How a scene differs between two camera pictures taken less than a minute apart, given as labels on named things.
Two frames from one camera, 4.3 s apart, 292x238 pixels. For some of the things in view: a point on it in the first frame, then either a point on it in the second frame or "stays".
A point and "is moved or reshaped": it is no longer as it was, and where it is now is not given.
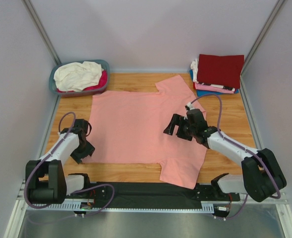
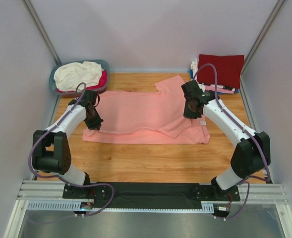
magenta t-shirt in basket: [102, 84] stays
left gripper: [88, 150] -> [96, 125]
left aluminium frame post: [44, 35] stays
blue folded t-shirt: [200, 92] stays
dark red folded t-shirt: [224, 71] stays
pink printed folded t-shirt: [214, 88] stays
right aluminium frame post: [259, 41] stays
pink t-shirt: [129, 128] is moved or reshaped
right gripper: [176, 120] -> [187, 114]
